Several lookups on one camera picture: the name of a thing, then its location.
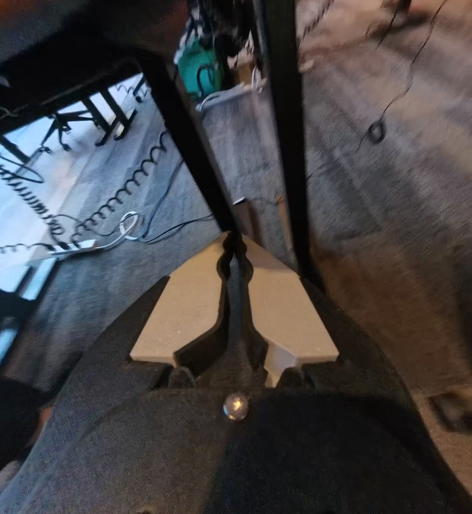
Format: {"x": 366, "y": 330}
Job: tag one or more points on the white power strip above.
{"x": 73, "y": 247}

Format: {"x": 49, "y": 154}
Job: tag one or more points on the black desk leg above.
{"x": 288, "y": 120}
{"x": 188, "y": 144}

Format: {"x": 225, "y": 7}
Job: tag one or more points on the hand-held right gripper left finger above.
{"x": 179, "y": 313}

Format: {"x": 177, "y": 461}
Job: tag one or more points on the teal plastic object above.
{"x": 200, "y": 68}

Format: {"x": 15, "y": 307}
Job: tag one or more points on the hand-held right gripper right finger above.
{"x": 292, "y": 317}

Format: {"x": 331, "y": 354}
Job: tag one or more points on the person's leg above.
{"x": 3, "y": 421}

